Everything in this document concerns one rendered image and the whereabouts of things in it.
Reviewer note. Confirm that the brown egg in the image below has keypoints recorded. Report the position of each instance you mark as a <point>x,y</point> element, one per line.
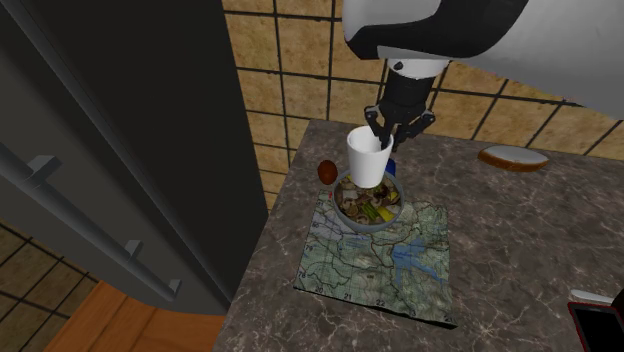
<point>327,172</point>

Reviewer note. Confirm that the paper map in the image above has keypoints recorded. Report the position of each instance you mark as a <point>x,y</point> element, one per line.
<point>375,273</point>

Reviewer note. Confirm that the grey bowl of vegetables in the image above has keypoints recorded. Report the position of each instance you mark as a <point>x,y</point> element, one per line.
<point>366,209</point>

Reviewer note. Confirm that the white flat object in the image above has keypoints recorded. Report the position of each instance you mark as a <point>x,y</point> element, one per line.
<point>590,296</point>

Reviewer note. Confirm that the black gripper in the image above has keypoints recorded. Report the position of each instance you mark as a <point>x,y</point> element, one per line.
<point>405,100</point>

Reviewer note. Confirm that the slice of bread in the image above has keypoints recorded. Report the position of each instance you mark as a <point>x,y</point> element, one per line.
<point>512,158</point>

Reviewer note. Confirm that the white cup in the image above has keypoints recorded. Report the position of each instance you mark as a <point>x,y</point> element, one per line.
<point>366,163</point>

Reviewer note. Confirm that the dark grey refrigerator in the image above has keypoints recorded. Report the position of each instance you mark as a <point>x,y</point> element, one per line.
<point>146,146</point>

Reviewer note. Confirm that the red phone with black screen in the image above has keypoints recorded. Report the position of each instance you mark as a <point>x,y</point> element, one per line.
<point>597,329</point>

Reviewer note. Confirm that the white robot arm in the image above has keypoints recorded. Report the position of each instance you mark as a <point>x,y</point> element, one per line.
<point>536,44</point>

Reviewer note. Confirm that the blue object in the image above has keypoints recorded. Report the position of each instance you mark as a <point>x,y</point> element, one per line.
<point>391,168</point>

